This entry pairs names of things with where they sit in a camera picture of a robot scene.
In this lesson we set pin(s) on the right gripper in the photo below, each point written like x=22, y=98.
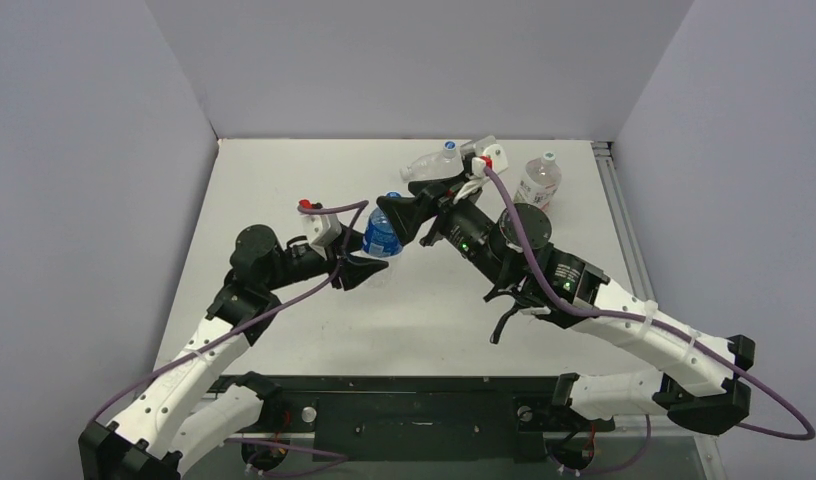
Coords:
x=435, y=208

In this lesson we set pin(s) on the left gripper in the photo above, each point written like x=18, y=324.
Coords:
x=350, y=269

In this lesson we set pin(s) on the blue label bottle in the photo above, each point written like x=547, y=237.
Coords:
x=379, y=239

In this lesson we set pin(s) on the clear bottle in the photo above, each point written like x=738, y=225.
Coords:
x=431, y=167
x=451, y=150

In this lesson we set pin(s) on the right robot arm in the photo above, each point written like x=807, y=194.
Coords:
x=691, y=378

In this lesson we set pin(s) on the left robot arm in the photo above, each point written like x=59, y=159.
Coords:
x=162, y=434

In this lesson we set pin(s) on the green orange label bottle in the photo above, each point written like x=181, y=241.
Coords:
x=539, y=182

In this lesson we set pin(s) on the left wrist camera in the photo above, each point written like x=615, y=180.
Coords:
x=322, y=225

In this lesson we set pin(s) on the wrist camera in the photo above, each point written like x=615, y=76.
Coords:
x=475, y=177
x=322, y=225

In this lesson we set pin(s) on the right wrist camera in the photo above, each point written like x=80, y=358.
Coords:
x=475, y=177

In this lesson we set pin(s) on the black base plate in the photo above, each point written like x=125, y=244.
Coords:
x=381, y=418

